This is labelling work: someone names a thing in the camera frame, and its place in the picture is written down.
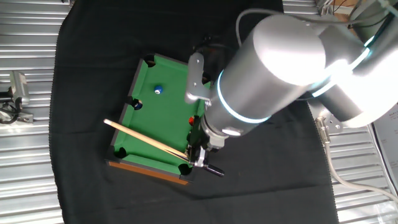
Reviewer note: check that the mini green pool table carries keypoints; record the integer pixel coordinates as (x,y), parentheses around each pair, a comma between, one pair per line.
(161,118)

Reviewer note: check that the red pool ball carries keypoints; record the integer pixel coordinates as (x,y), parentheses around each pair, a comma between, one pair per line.
(191,121)

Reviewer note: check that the silver camera on stand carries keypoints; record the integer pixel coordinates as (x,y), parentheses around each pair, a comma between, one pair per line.
(20,87)

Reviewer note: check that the dark blue pool ball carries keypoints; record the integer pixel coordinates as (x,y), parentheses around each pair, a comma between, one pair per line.
(138,105)

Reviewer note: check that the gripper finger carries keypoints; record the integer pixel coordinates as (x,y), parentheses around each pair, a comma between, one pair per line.
(200,158)
(190,155)

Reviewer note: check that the black cloth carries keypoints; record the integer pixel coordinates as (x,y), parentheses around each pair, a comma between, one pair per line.
(264,186)

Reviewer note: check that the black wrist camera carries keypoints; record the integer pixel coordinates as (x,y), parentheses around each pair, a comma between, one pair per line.
(214,62)

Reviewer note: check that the metal camera stand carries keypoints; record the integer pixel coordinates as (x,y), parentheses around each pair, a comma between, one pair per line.
(25,118)

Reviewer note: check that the white printed sign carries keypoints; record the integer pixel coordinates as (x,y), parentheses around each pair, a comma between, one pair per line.
(387,140)

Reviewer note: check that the silver camera bracket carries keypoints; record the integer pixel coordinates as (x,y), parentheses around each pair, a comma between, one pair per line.
(196,81)

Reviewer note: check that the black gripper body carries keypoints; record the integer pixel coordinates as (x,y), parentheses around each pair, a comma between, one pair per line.
(196,137)

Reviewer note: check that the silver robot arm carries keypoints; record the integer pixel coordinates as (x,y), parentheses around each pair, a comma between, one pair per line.
(264,77)

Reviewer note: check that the clear plastic bag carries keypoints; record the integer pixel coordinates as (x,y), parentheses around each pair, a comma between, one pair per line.
(388,216)

